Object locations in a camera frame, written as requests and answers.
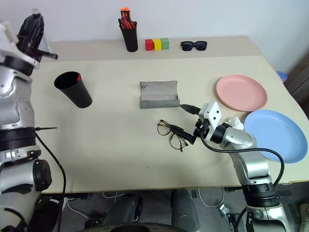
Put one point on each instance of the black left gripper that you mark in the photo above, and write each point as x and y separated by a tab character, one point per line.
29	50

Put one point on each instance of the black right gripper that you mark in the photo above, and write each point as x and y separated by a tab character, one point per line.
202	128

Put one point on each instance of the tortoiseshell eyeglasses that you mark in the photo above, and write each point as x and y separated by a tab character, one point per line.
175	142

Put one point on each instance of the grey foam block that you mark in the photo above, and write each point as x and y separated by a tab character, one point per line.
158	95

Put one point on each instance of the blue plate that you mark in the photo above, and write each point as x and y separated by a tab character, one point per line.
277	135

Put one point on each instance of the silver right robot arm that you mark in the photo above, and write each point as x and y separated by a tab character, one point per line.
251	166

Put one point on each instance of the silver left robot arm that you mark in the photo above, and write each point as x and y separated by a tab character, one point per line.
14	104

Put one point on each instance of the black paper cup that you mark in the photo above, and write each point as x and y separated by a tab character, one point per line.
77	94

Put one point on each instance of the orange and red markers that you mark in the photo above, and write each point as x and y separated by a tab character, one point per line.
126	24

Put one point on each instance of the black pen holder cup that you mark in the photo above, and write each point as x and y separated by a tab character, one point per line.
130	39

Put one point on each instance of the crumpled white paper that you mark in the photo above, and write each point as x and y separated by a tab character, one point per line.
235	122

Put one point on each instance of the red marker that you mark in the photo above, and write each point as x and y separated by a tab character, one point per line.
79	77

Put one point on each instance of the pink plate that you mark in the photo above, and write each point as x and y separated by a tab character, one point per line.
241	93

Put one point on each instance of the black sunglasses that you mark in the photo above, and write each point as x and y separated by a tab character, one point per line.
187	46

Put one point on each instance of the green wooden block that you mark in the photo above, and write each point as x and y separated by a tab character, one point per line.
165	44

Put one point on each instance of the yellow wooden block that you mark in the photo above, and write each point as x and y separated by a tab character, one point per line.
157	45

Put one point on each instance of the dark grey rounded shape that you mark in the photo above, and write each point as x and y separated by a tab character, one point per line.
184	207

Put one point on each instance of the red wooden block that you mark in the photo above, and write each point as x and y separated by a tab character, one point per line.
149	45

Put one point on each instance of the orange-capped black marker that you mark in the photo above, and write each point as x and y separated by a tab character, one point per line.
123	13
128	13

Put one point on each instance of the blue round container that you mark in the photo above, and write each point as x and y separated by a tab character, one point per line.
282	76

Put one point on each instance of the dark ribbed object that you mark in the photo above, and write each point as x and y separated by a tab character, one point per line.
299	77

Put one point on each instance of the black box under table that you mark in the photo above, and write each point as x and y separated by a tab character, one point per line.
48	212

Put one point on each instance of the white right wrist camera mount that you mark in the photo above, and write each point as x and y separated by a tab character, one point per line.
213	113

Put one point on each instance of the small metal bracket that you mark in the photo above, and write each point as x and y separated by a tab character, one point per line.
224	209

